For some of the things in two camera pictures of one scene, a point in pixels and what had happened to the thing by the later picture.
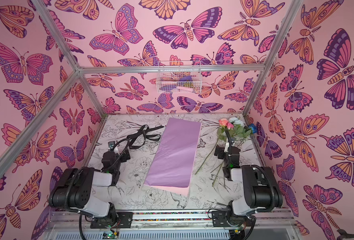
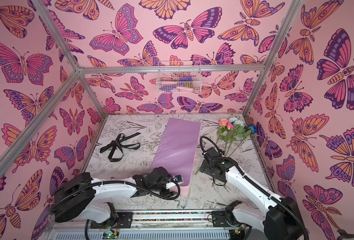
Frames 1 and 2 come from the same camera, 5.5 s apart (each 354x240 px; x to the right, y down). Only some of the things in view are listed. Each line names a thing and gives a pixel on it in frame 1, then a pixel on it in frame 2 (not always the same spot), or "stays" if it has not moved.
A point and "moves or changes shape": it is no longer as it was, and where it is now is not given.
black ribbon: [138, 138] moves or changes shape
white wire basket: [179, 77] stays
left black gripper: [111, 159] to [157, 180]
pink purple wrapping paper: [173, 164] stays
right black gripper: [229, 146] to [206, 168]
